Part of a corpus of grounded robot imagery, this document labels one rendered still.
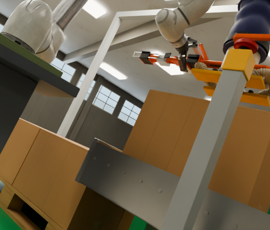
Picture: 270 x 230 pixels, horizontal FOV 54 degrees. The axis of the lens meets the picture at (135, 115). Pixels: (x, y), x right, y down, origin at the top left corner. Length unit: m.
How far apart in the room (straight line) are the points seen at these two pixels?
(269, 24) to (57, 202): 1.42
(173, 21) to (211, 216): 0.84
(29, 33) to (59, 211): 0.88
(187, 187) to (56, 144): 1.07
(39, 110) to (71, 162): 11.08
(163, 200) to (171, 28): 0.77
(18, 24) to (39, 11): 0.11
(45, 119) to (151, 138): 11.54
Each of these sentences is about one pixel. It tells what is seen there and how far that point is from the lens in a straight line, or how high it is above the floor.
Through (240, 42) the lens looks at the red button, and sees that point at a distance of 0.87.
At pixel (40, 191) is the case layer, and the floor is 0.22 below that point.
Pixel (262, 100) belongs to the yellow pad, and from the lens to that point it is 1.45.
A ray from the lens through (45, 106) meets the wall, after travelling 12.60.
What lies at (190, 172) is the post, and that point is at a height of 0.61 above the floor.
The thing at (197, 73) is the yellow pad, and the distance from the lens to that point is 1.37.
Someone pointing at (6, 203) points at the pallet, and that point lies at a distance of 1.88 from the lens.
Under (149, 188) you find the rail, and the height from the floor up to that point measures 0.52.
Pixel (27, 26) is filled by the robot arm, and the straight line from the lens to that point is 1.20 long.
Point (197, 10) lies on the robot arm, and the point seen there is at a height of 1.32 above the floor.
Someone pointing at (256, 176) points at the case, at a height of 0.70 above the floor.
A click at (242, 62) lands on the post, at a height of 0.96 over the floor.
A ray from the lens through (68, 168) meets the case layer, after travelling 1.52.
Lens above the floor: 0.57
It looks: 10 degrees up
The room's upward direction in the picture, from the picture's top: 24 degrees clockwise
